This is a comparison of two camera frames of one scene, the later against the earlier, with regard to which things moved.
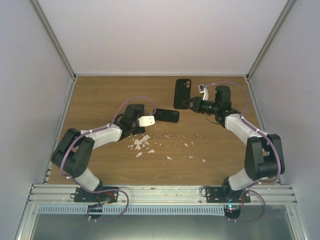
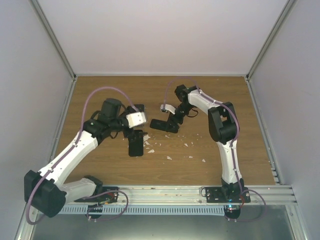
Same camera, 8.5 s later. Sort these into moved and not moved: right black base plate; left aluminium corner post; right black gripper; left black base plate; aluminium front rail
Moved: right black gripper
Not moved: right black base plate; left aluminium corner post; left black base plate; aluminium front rail
